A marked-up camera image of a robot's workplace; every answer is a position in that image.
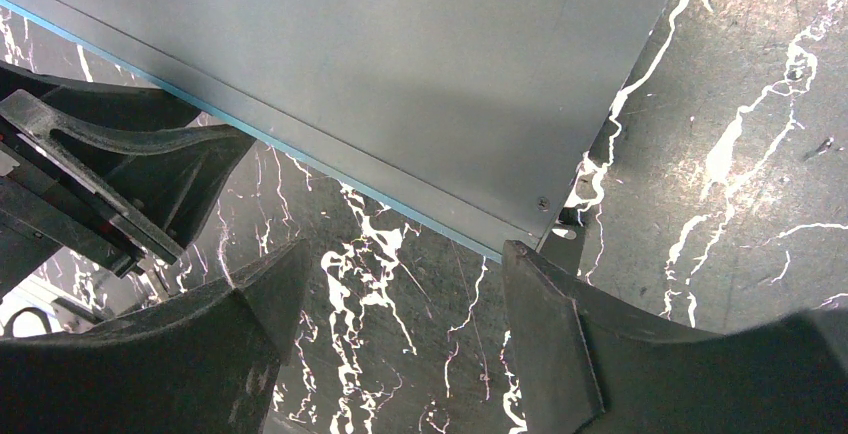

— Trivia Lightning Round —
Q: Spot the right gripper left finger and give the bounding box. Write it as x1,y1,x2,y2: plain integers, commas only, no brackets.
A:
1,240,311,433

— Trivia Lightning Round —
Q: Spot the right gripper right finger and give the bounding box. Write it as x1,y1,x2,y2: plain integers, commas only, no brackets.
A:
502,241,847,433

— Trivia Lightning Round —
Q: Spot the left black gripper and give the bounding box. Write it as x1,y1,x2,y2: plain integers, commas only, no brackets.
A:
1,64,254,295

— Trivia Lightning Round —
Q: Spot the large dark network switch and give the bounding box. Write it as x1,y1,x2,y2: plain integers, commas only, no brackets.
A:
1,0,668,260

